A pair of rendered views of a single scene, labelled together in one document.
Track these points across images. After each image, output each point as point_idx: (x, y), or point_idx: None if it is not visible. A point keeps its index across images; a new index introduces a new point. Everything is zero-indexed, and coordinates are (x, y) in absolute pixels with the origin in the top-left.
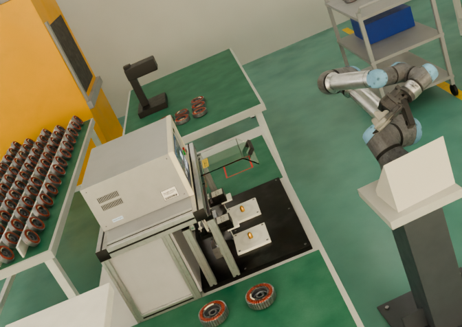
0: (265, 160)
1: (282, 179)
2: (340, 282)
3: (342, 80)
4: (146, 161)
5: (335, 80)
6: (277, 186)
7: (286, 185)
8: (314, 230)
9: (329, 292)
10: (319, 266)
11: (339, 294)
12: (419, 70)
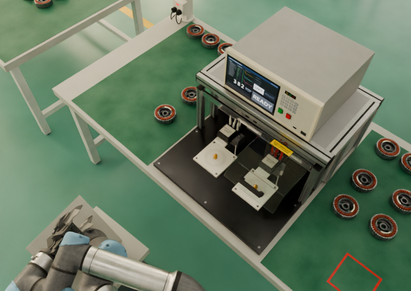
0: None
1: (257, 257)
2: (113, 141)
3: (141, 263)
4: (245, 36)
5: (155, 268)
6: (247, 235)
7: (242, 246)
8: (164, 185)
9: (117, 132)
10: (137, 150)
11: (110, 132)
12: (22, 279)
